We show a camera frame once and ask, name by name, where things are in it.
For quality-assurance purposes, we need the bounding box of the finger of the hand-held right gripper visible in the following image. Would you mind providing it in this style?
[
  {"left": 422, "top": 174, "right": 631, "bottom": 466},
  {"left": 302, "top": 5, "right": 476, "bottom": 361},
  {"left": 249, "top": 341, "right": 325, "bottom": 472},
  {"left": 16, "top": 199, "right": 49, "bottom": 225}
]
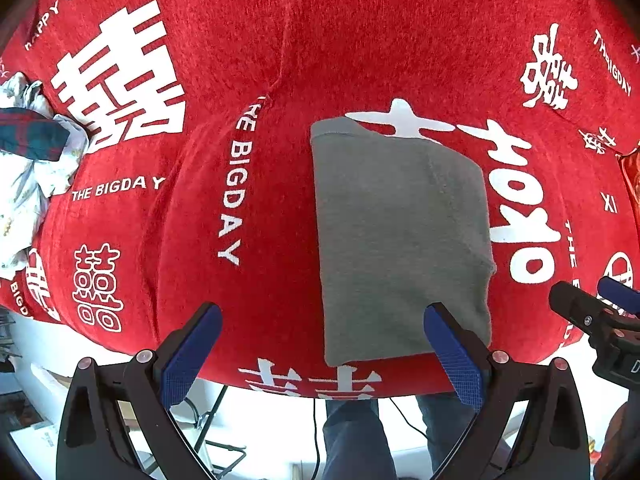
[
  {"left": 548, "top": 281, "right": 640, "bottom": 334},
  {"left": 597, "top": 276, "right": 640, "bottom": 312}
]

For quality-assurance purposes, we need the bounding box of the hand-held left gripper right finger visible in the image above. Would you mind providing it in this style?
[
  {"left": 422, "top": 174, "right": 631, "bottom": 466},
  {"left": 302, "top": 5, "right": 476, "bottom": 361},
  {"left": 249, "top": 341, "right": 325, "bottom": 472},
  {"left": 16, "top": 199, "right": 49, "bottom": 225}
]
[{"left": 422, "top": 301, "right": 592, "bottom": 480}]

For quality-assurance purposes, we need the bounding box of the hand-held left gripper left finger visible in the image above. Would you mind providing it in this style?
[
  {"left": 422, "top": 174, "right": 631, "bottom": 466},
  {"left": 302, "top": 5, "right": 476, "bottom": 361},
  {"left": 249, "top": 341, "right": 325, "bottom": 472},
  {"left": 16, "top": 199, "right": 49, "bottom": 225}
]
[{"left": 55, "top": 301, "right": 223, "bottom": 480}]

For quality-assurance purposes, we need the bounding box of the grey knit sweater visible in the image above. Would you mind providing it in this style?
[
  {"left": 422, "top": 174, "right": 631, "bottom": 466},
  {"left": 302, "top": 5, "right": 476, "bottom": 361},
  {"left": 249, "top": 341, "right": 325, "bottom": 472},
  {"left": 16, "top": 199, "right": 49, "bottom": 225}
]
[{"left": 310, "top": 116, "right": 497, "bottom": 368}]

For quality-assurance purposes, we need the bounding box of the person's right hand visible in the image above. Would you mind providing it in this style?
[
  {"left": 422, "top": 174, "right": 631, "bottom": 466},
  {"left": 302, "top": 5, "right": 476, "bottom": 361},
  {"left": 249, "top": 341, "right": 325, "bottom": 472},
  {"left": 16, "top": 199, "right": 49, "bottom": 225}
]
[{"left": 597, "top": 402, "right": 640, "bottom": 480}]

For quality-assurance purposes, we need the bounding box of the person's right leg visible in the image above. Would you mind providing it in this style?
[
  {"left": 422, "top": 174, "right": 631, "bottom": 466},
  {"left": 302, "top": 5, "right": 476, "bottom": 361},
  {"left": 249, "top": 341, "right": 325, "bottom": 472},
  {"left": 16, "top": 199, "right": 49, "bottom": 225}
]
[{"left": 417, "top": 392, "right": 476, "bottom": 443}]

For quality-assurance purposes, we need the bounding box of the red gold patterned cloth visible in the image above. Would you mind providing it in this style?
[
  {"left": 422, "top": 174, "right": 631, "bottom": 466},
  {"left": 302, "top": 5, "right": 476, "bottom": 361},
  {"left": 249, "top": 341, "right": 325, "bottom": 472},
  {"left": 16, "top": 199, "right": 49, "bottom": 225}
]
[{"left": 617, "top": 145, "right": 640, "bottom": 201}]

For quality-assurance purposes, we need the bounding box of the cardboard piece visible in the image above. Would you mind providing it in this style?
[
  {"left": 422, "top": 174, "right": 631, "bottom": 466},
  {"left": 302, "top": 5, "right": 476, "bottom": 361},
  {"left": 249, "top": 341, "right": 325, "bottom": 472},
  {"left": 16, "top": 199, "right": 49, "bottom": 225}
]
[{"left": 30, "top": 362, "right": 76, "bottom": 397}]

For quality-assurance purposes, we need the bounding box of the white box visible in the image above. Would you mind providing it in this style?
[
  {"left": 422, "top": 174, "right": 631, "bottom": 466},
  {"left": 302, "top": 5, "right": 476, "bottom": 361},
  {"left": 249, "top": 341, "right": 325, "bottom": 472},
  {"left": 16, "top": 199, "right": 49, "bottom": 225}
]
[{"left": 10, "top": 420, "right": 62, "bottom": 467}]

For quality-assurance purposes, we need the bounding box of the white printed cloth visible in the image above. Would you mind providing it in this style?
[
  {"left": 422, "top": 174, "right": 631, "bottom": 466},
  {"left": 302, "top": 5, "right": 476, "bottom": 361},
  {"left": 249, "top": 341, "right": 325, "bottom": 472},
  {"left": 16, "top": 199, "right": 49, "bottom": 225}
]
[{"left": 0, "top": 71, "right": 91, "bottom": 281}]

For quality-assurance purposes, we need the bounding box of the dark plaid cloth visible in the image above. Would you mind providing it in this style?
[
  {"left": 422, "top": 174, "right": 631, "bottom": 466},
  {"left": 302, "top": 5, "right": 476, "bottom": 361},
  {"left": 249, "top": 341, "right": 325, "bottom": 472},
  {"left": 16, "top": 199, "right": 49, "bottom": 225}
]
[{"left": 0, "top": 107, "right": 71, "bottom": 162}]

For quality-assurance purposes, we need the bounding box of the red printed blanket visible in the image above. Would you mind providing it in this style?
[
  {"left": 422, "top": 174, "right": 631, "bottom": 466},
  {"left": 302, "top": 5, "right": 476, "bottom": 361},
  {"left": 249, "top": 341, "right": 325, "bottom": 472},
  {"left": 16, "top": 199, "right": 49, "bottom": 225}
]
[{"left": 0, "top": 0, "right": 640, "bottom": 401}]

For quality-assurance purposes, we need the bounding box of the black metal frame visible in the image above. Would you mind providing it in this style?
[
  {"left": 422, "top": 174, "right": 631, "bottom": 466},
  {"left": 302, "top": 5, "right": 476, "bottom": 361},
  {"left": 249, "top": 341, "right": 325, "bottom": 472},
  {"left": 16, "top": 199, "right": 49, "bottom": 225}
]
[{"left": 187, "top": 385, "right": 248, "bottom": 480}]

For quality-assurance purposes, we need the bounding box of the black cable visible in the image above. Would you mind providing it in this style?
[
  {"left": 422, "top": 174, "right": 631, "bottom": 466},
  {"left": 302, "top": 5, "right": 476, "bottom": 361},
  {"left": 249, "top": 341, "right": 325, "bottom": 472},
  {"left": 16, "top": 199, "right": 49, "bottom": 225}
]
[
  {"left": 312, "top": 400, "right": 322, "bottom": 480},
  {"left": 389, "top": 397, "right": 431, "bottom": 436}
]

